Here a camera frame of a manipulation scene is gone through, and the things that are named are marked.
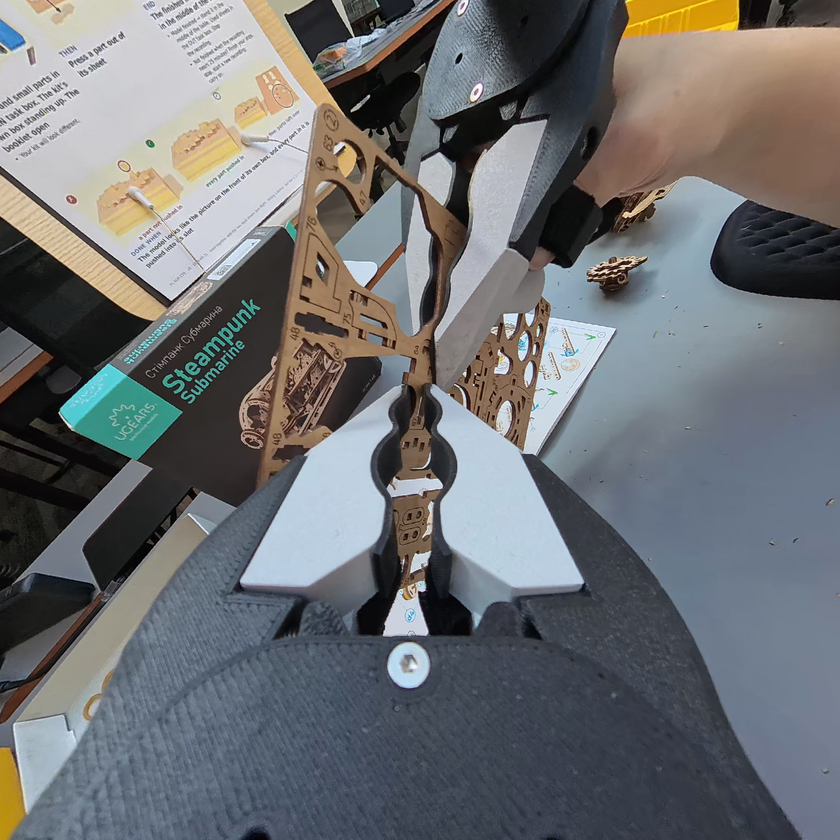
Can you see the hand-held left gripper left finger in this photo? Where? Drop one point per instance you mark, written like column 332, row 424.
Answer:
column 328, row 525

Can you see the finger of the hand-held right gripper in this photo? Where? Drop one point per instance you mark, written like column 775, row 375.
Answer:
column 420, row 216
column 499, row 229

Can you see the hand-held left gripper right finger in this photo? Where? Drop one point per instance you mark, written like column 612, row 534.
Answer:
column 505, row 525

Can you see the wooden model parts sheet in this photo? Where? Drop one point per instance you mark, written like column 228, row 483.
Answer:
column 303, row 308

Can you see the person's right forearm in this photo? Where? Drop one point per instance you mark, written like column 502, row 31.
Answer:
column 774, row 118

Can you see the black model kit box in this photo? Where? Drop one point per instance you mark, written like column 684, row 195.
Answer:
column 197, row 407

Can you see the person's right hand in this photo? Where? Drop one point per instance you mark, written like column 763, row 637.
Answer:
column 643, row 131

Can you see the white round stand base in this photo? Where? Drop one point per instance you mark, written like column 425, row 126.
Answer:
column 364, row 270

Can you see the small wooden gear assembly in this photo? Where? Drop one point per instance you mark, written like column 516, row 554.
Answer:
column 613, row 272

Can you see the large wooden gear assembly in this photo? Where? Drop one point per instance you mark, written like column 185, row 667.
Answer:
column 640, row 207

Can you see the white instruction booklet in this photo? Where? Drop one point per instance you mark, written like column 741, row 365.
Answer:
column 577, row 354

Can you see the yellow plastic bin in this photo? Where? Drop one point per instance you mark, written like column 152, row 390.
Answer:
column 682, row 13
column 10, row 794

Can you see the black flat panel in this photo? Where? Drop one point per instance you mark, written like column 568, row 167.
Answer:
column 131, row 538

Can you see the instruction poster on board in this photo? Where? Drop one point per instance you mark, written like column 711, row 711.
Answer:
column 289, row 39

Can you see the black quilted wrist rest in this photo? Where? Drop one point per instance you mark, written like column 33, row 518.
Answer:
column 774, row 256

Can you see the black rectangular device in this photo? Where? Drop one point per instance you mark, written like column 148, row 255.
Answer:
column 46, row 607

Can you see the white cardboard tray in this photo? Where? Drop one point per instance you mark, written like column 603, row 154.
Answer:
column 39, row 748

